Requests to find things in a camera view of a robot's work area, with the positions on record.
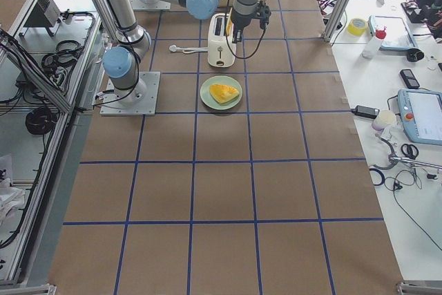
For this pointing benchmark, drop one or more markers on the black phone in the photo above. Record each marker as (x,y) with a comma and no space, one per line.
(409,79)

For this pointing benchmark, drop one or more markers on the white toaster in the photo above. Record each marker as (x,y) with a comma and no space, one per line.
(221,50)

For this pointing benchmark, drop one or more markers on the black power adapter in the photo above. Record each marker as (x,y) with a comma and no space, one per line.
(365,111)

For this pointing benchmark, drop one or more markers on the bread slice in toaster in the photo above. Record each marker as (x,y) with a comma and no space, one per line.
(228,26)

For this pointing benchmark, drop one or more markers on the white paper cup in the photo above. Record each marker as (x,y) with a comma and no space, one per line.
(384,119)

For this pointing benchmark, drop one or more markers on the green plate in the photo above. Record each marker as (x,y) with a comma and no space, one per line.
(219,79)

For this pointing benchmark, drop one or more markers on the black scissors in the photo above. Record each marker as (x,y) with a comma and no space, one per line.
(410,151)

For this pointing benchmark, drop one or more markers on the triangular golden pastry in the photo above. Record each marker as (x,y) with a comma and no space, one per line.
(223,93)

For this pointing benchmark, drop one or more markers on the blue tape roll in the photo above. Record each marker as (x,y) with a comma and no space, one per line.
(378,177)

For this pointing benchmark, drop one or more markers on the yellow tape roll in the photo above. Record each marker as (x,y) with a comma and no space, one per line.
(357,26)

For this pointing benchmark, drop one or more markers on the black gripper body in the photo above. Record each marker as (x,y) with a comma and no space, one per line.
(239,20)

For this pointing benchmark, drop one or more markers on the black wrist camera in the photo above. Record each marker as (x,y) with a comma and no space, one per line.
(263,14)

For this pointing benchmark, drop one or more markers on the white bottle red cap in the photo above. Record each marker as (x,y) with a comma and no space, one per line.
(374,44)

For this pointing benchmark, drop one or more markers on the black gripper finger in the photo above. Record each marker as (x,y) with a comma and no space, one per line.
(235,35)
(239,35)

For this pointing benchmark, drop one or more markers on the blue teach pendant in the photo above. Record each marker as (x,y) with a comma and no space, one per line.
(398,34)
(420,113)

